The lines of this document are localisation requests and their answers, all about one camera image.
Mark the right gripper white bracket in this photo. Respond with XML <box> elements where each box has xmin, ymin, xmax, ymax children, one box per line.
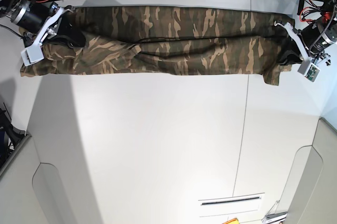
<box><xmin>28</xmin><ymin>5</ymin><xmax>86</xmax><ymax>49</ymax></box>

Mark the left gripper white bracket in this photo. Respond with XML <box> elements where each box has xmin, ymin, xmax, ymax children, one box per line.
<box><xmin>274</xmin><ymin>21</ymin><xmax>311</xmax><ymax>66</ymax></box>

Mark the camouflage T-shirt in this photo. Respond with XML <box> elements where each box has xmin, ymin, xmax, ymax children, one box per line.
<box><xmin>20</xmin><ymin>6</ymin><xmax>294</xmax><ymax>85</ymax></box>

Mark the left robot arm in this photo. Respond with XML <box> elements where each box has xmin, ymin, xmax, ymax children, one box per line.
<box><xmin>292</xmin><ymin>0</ymin><xmax>336</xmax><ymax>66</ymax></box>

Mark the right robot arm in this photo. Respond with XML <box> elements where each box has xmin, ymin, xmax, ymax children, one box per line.
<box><xmin>1</xmin><ymin>0</ymin><xmax>86</xmax><ymax>48</ymax></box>

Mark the grey device at edge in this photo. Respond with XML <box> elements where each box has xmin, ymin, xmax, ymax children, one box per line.
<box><xmin>262</xmin><ymin>212</ymin><xmax>288</xmax><ymax>224</ymax></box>

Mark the orange object at edge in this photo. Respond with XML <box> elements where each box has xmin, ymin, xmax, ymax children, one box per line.
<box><xmin>223</xmin><ymin>218</ymin><xmax>240</xmax><ymax>224</ymax></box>

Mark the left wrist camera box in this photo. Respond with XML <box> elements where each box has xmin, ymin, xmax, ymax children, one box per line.
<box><xmin>298</xmin><ymin>60</ymin><xmax>320</xmax><ymax>82</ymax></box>

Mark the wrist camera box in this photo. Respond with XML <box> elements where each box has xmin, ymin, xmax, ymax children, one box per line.
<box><xmin>21</xmin><ymin>46</ymin><xmax>44</xmax><ymax>66</ymax></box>
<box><xmin>298</xmin><ymin>60</ymin><xmax>320</xmax><ymax>82</ymax></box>

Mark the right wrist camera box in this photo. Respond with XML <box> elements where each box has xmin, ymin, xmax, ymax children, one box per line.
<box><xmin>21</xmin><ymin>46</ymin><xmax>44</xmax><ymax>66</ymax></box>

